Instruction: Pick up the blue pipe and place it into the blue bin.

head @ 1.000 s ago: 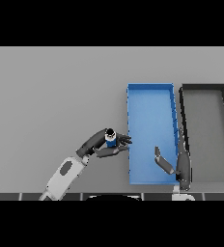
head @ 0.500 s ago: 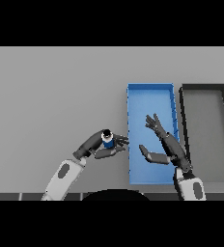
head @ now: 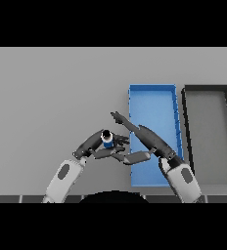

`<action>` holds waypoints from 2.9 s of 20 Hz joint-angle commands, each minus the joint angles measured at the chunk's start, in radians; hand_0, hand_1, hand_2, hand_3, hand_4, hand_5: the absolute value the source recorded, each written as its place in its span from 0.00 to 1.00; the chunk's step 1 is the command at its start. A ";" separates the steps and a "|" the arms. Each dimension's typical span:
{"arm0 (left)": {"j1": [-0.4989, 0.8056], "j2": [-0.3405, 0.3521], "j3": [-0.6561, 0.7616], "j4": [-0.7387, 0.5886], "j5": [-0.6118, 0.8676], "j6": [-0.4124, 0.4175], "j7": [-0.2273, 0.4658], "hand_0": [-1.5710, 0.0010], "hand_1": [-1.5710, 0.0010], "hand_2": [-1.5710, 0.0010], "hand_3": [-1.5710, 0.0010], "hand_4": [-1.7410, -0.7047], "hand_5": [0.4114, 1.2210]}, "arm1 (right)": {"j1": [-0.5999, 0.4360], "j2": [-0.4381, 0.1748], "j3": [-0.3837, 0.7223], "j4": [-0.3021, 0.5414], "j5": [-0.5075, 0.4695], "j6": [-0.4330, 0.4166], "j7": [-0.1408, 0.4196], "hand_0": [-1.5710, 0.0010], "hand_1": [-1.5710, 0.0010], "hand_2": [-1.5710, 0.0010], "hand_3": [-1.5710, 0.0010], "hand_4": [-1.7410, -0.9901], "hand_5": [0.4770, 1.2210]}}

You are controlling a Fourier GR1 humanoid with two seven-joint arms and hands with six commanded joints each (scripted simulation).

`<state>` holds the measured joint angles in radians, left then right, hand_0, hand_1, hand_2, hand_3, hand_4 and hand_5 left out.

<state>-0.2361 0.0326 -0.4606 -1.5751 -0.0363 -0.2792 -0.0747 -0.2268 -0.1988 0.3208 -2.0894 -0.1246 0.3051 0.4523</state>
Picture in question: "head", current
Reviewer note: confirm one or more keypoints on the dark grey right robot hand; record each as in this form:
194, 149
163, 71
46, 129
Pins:
151, 140

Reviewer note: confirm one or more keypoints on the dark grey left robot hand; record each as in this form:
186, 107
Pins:
92, 143

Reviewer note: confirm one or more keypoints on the blue pipe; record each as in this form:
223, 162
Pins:
107, 138

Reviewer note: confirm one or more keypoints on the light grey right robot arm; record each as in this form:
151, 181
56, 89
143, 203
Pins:
181, 181

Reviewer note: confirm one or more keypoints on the blue bin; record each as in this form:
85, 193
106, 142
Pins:
154, 130

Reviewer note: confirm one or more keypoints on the dark grey bin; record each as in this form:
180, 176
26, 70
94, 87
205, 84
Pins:
210, 133

